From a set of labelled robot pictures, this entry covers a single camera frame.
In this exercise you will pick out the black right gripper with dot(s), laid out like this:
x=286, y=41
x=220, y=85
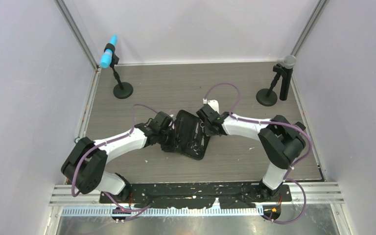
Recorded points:
x=208, y=132

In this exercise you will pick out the blue microphone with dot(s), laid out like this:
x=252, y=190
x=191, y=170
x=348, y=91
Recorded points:
x=109, y=58

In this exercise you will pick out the black right microphone stand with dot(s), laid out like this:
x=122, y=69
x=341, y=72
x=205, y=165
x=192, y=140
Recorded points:
x=267, y=97

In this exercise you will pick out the black zip tool case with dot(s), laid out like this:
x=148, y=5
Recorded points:
x=184, y=127

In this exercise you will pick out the aluminium frame rail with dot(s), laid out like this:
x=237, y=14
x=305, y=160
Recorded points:
x=88, y=205

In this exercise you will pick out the black left microphone stand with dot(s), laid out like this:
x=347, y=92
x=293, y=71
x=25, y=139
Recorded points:
x=122, y=90

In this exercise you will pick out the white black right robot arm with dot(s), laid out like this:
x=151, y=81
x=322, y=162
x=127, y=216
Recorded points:
x=282, y=141

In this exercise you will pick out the silver thinning scissors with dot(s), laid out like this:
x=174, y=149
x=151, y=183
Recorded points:
x=198, y=146

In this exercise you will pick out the black microphone stand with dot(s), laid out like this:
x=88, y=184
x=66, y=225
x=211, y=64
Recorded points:
x=267, y=97
x=122, y=90

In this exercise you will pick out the black mounting base plate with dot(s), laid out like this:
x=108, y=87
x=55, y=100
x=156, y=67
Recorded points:
x=230, y=195

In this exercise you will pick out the black silver microphone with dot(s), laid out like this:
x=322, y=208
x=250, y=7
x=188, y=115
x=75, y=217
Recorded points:
x=287, y=65

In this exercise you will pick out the silver hair scissors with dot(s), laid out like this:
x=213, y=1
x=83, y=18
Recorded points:
x=199, y=129

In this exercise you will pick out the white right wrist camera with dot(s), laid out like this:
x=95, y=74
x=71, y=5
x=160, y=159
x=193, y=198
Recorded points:
x=212, y=103

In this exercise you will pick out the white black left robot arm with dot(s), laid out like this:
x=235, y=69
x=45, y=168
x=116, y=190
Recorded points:
x=85, y=165

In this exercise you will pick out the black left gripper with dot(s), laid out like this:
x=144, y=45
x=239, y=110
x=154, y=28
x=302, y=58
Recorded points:
x=172, y=146

